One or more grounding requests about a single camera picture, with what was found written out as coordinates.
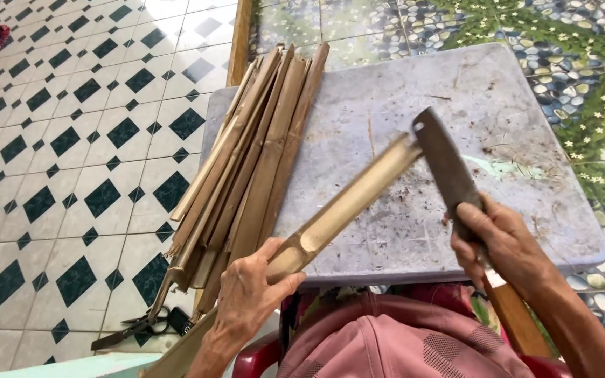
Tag person's right hand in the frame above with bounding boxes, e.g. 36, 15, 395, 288
450, 192, 551, 296

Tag person's left hand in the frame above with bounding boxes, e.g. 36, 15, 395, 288
212, 237, 307, 343

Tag dark cleaver with wooden handle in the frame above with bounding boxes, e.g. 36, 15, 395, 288
411, 106, 552, 359

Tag split bamboo half culm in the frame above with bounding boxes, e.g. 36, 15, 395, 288
140, 133, 423, 378

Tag pink cap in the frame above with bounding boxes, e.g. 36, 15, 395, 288
275, 291, 537, 378

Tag pile of split bamboo strips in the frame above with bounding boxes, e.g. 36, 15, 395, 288
147, 42, 331, 322

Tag small black object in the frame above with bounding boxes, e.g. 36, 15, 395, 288
168, 307, 194, 337

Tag black scissors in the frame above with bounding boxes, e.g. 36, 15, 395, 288
91, 309, 170, 352

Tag light teal ledge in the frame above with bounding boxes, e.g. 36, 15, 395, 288
0, 352, 162, 378

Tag wooden post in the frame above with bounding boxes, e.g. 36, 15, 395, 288
226, 0, 254, 88

